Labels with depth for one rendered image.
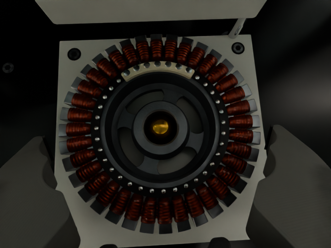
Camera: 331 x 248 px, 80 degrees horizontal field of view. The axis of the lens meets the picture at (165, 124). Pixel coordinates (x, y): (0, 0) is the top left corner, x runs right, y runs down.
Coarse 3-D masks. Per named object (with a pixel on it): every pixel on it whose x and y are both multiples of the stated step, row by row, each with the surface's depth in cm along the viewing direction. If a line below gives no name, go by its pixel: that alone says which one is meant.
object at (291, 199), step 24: (288, 144) 10; (264, 168) 10; (288, 168) 8; (312, 168) 8; (264, 192) 7; (288, 192) 7; (312, 192) 7; (264, 216) 6; (288, 216) 6; (312, 216) 6; (264, 240) 6; (288, 240) 6; (312, 240) 6
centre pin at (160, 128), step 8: (152, 120) 12; (160, 120) 12; (168, 120) 12; (152, 128) 12; (160, 128) 12; (168, 128) 12; (152, 136) 12; (160, 136) 12; (168, 136) 12; (160, 144) 12
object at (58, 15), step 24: (48, 0) 5; (72, 0) 5; (96, 0) 5; (120, 0) 5; (144, 0) 5; (168, 0) 5; (192, 0) 5; (216, 0) 5; (240, 0) 5; (264, 0) 5
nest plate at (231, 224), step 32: (64, 64) 15; (64, 96) 15; (160, 96) 15; (256, 96) 15; (128, 128) 14; (192, 128) 14; (256, 128) 14; (160, 160) 14; (64, 192) 14; (96, 224) 13; (192, 224) 13; (224, 224) 13
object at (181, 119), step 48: (144, 48) 11; (96, 96) 11; (192, 96) 13; (240, 96) 11; (96, 144) 11; (144, 144) 11; (192, 144) 13; (240, 144) 11; (96, 192) 10; (144, 192) 10; (192, 192) 10; (240, 192) 11
